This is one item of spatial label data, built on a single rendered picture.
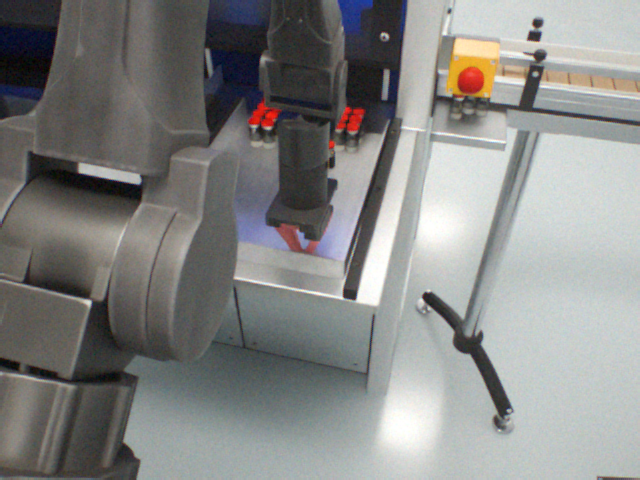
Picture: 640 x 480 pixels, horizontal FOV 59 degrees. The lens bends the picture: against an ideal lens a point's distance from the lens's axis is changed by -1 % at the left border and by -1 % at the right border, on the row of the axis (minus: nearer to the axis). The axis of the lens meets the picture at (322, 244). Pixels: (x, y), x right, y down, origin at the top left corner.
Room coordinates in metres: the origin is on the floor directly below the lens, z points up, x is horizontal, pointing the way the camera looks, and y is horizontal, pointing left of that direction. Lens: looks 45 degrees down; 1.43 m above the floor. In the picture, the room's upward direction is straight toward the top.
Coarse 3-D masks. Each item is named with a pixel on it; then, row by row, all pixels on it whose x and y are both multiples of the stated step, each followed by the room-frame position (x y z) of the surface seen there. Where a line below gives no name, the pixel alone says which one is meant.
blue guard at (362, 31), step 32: (0, 0) 1.02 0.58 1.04; (32, 0) 1.00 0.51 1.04; (224, 0) 0.91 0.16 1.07; (256, 0) 0.90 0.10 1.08; (352, 0) 0.86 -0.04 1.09; (384, 0) 0.85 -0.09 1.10; (224, 32) 0.92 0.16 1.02; (256, 32) 0.90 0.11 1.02; (352, 32) 0.86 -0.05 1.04; (384, 32) 0.85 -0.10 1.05
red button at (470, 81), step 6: (462, 72) 0.80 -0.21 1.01; (468, 72) 0.79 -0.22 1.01; (474, 72) 0.79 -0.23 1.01; (480, 72) 0.79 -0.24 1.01; (462, 78) 0.79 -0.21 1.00; (468, 78) 0.78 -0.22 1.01; (474, 78) 0.78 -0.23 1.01; (480, 78) 0.78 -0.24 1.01; (462, 84) 0.79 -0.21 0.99; (468, 84) 0.78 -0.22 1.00; (474, 84) 0.78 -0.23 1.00; (480, 84) 0.78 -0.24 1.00; (462, 90) 0.79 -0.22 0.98; (468, 90) 0.78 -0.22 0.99; (474, 90) 0.78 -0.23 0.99; (480, 90) 0.78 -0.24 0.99
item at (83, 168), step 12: (216, 72) 0.98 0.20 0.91; (204, 84) 0.93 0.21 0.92; (216, 84) 0.97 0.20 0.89; (204, 96) 0.92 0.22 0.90; (36, 108) 0.85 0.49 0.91; (84, 168) 0.70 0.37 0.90; (96, 168) 0.69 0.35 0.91; (108, 168) 0.69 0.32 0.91; (120, 180) 0.68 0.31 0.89; (132, 180) 0.68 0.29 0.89
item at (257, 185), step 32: (224, 128) 0.79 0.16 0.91; (384, 128) 0.79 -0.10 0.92; (256, 160) 0.74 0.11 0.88; (352, 160) 0.74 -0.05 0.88; (256, 192) 0.66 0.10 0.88; (352, 192) 0.66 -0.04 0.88; (256, 224) 0.59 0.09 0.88; (352, 224) 0.59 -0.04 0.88; (256, 256) 0.52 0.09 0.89; (288, 256) 0.51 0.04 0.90; (320, 256) 0.50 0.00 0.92
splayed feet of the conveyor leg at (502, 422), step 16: (416, 304) 1.16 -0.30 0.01; (432, 304) 1.09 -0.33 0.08; (448, 320) 1.01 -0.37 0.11; (480, 336) 0.93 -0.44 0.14; (464, 352) 0.91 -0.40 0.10; (480, 352) 0.89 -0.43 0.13; (480, 368) 0.85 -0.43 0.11; (496, 384) 0.81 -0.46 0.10; (496, 400) 0.77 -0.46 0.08; (496, 416) 0.76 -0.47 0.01
